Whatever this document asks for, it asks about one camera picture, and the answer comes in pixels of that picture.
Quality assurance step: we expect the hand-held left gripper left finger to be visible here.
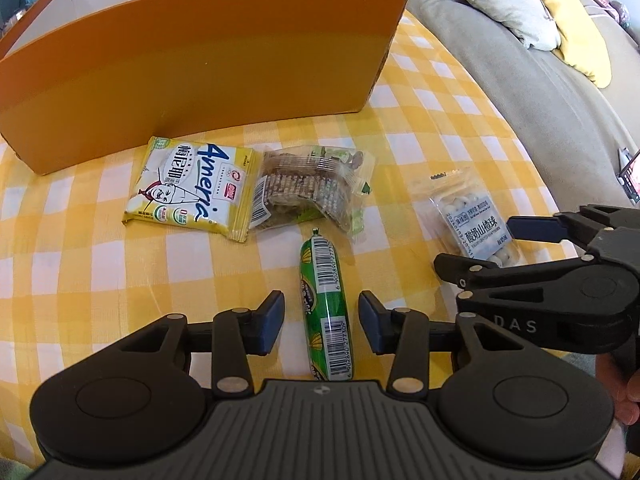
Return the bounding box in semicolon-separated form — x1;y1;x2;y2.
112;290;286;395

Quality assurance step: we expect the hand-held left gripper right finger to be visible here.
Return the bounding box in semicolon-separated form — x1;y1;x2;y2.
357;291;531;395

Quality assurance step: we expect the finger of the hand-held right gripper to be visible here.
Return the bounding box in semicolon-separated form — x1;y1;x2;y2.
507;211;601;248
434;252;591;291

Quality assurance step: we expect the green sausage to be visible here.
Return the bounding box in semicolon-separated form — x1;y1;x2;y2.
298;228;355;381

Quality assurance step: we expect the clear packet of white balls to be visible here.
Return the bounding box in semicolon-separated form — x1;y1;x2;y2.
429;167;526;268

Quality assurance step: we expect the orange cardboard box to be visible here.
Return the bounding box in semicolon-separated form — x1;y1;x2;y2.
0;0;407;177

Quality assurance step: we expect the person's right hand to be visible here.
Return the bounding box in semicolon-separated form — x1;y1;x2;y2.
596;340;640;425

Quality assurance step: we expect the smartphone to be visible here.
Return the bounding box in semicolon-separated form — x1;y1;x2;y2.
617;147;640;208

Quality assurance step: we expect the beige sofa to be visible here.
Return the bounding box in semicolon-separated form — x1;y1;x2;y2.
367;0;640;221

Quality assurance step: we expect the clear packet of brown biscuits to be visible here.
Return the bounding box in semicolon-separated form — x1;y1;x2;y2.
248;144;377;241

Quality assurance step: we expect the yellow white wafer packet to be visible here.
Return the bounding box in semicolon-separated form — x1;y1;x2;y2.
122;136;257;243

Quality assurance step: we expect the yellow checked tablecloth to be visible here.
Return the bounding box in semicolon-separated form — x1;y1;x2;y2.
0;0;601;471

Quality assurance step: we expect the yellow pillow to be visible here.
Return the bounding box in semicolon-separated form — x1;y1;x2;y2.
517;0;613;88

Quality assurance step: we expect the white pillow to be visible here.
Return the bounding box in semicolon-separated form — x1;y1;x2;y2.
420;0;561;52

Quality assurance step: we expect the pink patterned cloth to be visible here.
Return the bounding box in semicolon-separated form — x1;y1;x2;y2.
582;0;633;26

